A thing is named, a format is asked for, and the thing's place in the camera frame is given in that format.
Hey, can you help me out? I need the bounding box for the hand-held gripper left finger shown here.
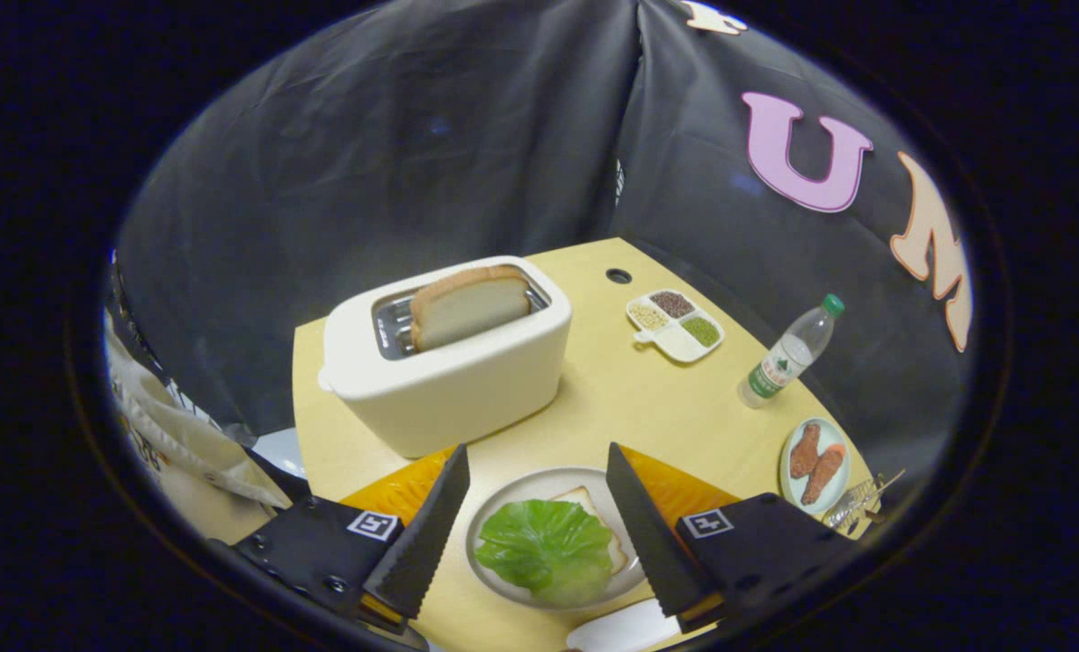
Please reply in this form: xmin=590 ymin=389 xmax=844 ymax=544
xmin=232 ymin=444 xmax=471 ymax=635

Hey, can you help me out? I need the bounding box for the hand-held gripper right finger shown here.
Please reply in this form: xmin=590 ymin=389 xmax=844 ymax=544
xmin=606 ymin=442 xmax=866 ymax=635

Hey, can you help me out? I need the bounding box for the green lettuce leaf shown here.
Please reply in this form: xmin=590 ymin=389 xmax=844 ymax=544
xmin=473 ymin=499 xmax=615 ymax=608

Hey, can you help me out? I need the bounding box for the sandwich bread slice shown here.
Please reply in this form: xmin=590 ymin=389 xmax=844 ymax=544
xmin=549 ymin=486 xmax=629 ymax=576

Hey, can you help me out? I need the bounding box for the beige plate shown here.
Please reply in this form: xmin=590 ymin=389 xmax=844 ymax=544
xmin=464 ymin=466 xmax=649 ymax=610

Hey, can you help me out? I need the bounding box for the white toaster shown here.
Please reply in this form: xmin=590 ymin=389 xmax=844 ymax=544
xmin=318 ymin=255 xmax=573 ymax=460

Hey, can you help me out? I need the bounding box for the brown meat piece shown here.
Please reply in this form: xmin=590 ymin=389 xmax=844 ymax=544
xmin=789 ymin=422 xmax=822 ymax=480
xmin=800 ymin=444 xmax=846 ymax=506

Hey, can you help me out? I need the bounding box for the white divided grain dish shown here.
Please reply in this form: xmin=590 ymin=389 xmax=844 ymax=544
xmin=625 ymin=288 xmax=726 ymax=364

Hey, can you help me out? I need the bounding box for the transparent plastic packet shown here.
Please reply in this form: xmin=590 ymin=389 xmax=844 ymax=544
xmin=820 ymin=468 xmax=907 ymax=529

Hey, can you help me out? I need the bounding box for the pale blue plate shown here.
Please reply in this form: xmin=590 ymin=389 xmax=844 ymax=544
xmin=779 ymin=417 xmax=851 ymax=516

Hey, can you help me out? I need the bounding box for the clear plastic water bottle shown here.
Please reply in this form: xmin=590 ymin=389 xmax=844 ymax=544
xmin=737 ymin=292 xmax=845 ymax=410

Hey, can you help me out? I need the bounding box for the toast bread slice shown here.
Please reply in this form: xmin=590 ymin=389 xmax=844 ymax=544
xmin=409 ymin=264 xmax=533 ymax=353

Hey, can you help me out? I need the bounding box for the black backdrop cloth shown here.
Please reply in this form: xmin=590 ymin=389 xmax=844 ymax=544
xmin=110 ymin=0 xmax=975 ymax=508

